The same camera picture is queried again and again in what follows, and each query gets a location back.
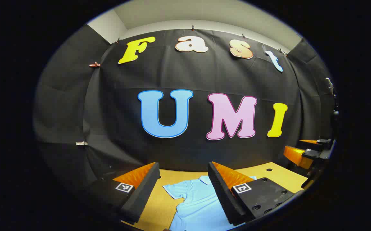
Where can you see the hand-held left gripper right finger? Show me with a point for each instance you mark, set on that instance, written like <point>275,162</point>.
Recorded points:
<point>225,199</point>

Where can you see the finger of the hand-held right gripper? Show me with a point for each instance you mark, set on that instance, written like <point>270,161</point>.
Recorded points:
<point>323,141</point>
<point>296,155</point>

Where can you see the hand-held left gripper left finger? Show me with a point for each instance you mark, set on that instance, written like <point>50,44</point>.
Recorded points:
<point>140,195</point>

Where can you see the light blue T-shirt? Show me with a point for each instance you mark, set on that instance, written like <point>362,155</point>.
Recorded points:
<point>195,205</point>

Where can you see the small silver clip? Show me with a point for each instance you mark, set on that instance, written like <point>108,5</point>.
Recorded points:
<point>81,143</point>

